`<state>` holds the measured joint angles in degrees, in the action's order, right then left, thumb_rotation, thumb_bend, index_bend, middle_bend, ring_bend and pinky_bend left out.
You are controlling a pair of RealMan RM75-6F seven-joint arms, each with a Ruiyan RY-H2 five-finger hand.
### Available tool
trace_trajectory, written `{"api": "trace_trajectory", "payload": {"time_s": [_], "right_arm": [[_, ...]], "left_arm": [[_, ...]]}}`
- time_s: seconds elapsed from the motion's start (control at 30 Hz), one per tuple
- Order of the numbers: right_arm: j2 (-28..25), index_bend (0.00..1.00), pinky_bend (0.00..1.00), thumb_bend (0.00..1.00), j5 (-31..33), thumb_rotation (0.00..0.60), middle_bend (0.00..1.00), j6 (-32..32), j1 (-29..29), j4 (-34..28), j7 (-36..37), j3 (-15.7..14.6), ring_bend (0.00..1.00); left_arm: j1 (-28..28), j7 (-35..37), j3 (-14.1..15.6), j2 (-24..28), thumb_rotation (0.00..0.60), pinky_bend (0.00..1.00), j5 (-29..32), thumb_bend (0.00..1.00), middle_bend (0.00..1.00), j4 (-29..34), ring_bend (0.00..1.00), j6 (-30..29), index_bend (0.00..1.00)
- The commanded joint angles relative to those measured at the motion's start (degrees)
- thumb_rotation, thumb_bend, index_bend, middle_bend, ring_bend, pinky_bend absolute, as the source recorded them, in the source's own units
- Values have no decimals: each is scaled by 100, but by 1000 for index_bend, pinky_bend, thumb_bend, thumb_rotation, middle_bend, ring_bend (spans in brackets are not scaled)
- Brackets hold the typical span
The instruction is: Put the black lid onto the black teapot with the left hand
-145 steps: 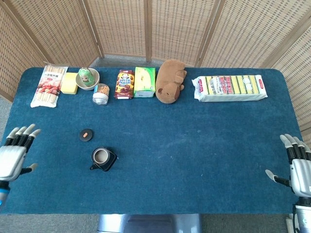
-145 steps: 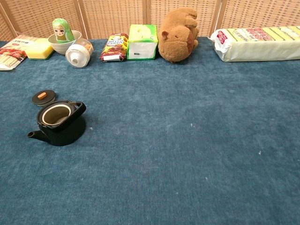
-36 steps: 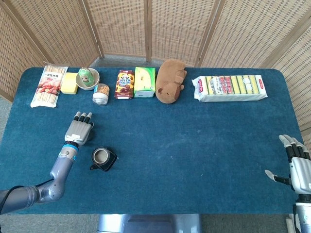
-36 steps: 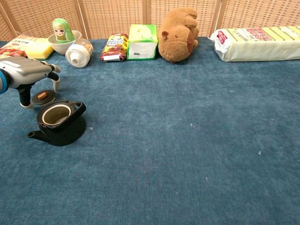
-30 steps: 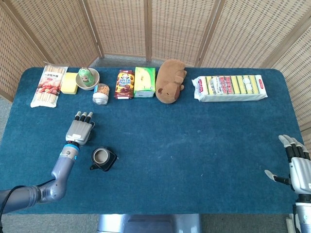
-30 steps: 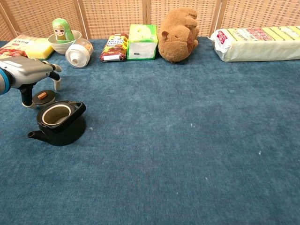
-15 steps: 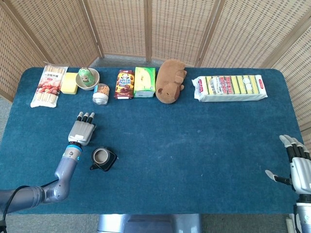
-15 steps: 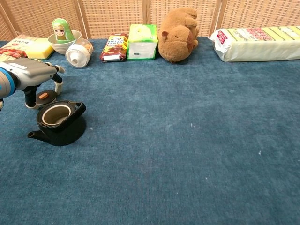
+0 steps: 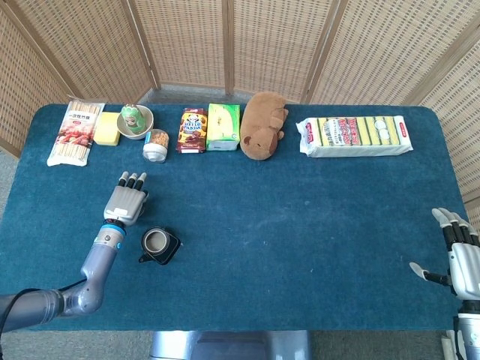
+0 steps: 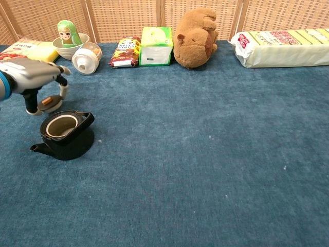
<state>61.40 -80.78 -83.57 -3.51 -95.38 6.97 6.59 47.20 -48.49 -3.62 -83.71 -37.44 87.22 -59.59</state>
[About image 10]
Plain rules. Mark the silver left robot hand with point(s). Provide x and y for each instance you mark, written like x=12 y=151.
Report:
x=30 y=74

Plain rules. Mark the black lid with wooden knob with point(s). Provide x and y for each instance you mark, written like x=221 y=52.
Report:
x=53 y=105

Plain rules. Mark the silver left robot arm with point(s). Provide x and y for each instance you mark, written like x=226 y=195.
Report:
x=3 y=87

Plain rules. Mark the black teapot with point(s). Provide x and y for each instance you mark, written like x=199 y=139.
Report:
x=73 y=149

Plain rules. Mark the yellow sponge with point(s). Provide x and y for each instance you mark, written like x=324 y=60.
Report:
x=43 y=52

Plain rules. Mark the flat food package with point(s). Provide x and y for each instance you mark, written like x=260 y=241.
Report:
x=15 y=50

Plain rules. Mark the white ceramic bowl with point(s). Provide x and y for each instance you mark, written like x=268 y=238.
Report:
x=65 y=53

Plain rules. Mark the green matryoshka doll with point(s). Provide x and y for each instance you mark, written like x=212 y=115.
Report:
x=68 y=33

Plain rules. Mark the clear plastic snack jar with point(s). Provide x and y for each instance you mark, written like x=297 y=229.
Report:
x=84 y=59

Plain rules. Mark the red snack bag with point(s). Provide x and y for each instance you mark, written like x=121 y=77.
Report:
x=126 y=51

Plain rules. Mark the wicker folding screen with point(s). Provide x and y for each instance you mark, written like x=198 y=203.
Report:
x=123 y=18

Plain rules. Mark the green tissue box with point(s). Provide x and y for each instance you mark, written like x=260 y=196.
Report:
x=155 y=51

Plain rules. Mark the brown capybara plush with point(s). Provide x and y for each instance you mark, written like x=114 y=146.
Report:
x=192 y=49

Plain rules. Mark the blue table cloth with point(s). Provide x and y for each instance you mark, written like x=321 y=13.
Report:
x=180 y=154

